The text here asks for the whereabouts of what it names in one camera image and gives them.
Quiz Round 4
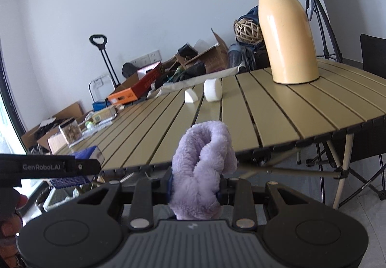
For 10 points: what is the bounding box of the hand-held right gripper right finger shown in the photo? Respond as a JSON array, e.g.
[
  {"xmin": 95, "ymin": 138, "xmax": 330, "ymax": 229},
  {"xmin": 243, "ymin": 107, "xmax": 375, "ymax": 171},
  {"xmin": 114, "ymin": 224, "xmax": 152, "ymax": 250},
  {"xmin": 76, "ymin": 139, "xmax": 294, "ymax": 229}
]
[{"xmin": 215, "ymin": 176, "xmax": 312, "ymax": 232}]

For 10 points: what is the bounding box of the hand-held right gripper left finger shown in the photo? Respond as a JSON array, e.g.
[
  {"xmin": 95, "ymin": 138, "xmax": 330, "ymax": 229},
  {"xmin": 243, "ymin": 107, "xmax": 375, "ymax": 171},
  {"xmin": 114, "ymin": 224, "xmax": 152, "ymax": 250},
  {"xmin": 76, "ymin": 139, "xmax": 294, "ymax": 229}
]
[{"xmin": 75, "ymin": 167, "xmax": 175, "ymax": 232}]

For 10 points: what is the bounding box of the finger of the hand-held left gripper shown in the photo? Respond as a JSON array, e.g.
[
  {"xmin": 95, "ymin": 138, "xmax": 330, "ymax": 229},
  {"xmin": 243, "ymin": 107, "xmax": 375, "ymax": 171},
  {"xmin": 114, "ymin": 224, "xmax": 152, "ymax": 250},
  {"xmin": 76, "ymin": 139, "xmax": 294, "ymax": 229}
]
[
  {"xmin": 74, "ymin": 159, "xmax": 101, "ymax": 176},
  {"xmin": 48, "ymin": 176, "xmax": 93, "ymax": 191}
]

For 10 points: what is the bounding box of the small blue box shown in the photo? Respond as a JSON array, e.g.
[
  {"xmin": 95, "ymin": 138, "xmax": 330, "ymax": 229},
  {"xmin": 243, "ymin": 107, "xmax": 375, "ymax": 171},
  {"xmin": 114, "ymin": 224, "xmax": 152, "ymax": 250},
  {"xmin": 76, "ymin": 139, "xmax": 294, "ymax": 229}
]
[{"xmin": 72, "ymin": 145, "xmax": 105, "ymax": 168}]

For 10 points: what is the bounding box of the purple fluffy headband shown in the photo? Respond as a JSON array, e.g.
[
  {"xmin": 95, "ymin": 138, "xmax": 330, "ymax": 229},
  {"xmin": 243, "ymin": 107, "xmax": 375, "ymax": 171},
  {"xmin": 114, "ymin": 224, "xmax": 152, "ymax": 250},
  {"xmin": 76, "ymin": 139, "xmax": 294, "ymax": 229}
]
[{"xmin": 169, "ymin": 121, "xmax": 239, "ymax": 221}]

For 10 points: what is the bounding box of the person's left hand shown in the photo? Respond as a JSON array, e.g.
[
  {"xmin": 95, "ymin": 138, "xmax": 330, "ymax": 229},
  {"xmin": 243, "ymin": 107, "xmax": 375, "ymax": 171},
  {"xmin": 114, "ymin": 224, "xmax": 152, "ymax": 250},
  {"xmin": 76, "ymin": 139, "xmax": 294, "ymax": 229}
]
[{"xmin": 0, "ymin": 193, "xmax": 28, "ymax": 240}]

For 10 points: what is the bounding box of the open cardboard box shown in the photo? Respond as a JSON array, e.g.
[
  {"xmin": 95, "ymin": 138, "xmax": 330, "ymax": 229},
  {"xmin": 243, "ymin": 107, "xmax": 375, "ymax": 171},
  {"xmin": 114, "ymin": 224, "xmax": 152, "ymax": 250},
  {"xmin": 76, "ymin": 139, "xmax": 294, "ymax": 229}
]
[{"xmin": 21, "ymin": 101, "xmax": 85, "ymax": 154}]

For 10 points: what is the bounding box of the clear snack jar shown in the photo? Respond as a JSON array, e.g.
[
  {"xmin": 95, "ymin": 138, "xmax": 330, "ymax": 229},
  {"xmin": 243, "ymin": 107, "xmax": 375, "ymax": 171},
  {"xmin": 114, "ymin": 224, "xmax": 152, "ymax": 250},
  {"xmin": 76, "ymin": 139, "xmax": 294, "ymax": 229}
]
[{"xmin": 59, "ymin": 119, "xmax": 83, "ymax": 144}]

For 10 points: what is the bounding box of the yellow green small box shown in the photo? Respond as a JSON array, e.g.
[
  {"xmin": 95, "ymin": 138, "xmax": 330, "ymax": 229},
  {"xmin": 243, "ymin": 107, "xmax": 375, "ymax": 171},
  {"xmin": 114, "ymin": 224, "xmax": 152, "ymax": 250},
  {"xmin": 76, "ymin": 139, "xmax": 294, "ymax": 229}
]
[{"xmin": 91, "ymin": 106, "xmax": 117, "ymax": 123}]

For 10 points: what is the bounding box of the orange red long box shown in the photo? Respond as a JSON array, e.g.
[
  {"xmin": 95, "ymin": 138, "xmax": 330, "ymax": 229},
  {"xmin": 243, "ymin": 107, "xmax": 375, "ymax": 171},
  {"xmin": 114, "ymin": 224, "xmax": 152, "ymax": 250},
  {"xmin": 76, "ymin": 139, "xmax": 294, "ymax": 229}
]
[{"xmin": 108, "ymin": 62, "xmax": 163, "ymax": 104}]

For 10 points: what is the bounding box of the olive folding table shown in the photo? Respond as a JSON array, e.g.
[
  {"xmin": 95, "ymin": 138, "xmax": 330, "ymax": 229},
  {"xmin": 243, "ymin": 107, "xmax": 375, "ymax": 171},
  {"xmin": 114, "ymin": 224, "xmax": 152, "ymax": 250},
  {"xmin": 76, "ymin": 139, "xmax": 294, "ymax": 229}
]
[{"xmin": 51, "ymin": 59, "xmax": 386, "ymax": 211}]

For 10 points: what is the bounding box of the black cloth bag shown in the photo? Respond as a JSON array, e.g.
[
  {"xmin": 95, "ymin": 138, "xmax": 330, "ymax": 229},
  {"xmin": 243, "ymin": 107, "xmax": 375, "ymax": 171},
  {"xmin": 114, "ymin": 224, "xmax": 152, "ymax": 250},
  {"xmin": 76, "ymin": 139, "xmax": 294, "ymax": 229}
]
[{"xmin": 122, "ymin": 62, "xmax": 140, "ymax": 78}]

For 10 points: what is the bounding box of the large white tape roll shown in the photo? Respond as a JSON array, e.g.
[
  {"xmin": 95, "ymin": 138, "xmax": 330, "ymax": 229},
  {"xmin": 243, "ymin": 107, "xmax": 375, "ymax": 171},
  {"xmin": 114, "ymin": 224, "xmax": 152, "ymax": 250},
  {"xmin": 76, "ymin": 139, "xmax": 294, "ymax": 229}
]
[{"xmin": 203, "ymin": 78, "xmax": 223, "ymax": 103}]

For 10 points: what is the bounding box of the black suitcase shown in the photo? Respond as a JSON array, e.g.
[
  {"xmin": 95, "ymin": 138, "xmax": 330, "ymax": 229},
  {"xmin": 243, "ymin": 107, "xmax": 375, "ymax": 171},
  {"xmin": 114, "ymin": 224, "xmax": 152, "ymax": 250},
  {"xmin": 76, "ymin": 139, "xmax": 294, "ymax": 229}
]
[{"xmin": 241, "ymin": 45, "xmax": 271, "ymax": 71}]

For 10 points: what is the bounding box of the blue water bottle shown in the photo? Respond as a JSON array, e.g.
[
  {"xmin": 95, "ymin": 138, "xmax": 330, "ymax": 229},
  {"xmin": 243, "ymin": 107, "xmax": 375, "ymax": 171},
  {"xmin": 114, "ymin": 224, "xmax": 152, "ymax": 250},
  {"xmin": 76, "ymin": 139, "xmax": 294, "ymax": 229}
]
[{"xmin": 227, "ymin": 43, "xmax": 242, "ymax": 67}]

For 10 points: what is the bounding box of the yellow thermos jug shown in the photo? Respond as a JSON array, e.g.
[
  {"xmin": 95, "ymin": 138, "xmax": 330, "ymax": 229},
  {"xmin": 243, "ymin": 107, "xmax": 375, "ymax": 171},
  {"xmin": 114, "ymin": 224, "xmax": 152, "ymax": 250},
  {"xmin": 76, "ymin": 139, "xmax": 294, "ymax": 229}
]
[{"xmin": 252, "ymin": 0, "xmax": 321, "ymax": 85}]

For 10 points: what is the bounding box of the rattan ball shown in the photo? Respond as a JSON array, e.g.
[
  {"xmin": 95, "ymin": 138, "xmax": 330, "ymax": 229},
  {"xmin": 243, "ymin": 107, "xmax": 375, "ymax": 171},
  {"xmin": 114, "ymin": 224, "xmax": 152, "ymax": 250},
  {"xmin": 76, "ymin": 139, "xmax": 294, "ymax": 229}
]
[{"xmin": 234, "ymin": 17, "xmax": 264, "ymax": 44}]

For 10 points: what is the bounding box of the navy blue cloth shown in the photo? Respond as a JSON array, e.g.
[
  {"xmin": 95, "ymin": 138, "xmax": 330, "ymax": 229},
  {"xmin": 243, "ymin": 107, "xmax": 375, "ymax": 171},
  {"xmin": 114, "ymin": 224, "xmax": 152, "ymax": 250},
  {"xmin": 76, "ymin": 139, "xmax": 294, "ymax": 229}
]
[{"xmin": 237, "ymin": 5, "xmax": 260, "ymax": 27}]

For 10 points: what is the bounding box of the black tripod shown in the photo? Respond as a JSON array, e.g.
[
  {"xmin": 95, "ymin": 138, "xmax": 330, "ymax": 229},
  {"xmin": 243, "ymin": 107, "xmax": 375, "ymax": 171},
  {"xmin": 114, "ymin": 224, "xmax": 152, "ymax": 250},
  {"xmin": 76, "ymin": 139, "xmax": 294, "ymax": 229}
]
[{"xmin": 297, "ymin": 0, "xmax": 344, "ymax": 63}]

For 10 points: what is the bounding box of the black folding chair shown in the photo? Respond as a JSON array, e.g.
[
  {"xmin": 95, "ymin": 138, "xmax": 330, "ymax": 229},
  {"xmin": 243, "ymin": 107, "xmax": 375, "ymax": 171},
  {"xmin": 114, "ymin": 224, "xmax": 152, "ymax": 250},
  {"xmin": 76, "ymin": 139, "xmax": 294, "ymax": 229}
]
[{"xmin": 306, "ymin": 33, "xmax": 386, "ymax": 205}]

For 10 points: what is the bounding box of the white wall socket panel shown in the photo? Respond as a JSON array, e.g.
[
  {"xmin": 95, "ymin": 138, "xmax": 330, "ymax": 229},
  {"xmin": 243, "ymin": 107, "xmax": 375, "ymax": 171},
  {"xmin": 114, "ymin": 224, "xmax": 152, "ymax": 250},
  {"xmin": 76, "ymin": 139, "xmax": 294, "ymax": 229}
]
[{"xmin": 130, "ymin": 50, "xmax": 162, "ymax": 65}]

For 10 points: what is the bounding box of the black trolley handle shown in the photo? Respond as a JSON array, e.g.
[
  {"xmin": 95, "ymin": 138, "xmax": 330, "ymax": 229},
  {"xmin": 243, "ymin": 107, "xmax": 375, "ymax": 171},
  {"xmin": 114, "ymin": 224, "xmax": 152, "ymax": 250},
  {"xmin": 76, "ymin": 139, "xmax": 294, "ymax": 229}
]
[{"xmin": 89, "ymin": 34, "xmax": 119, "ymax": 88}]

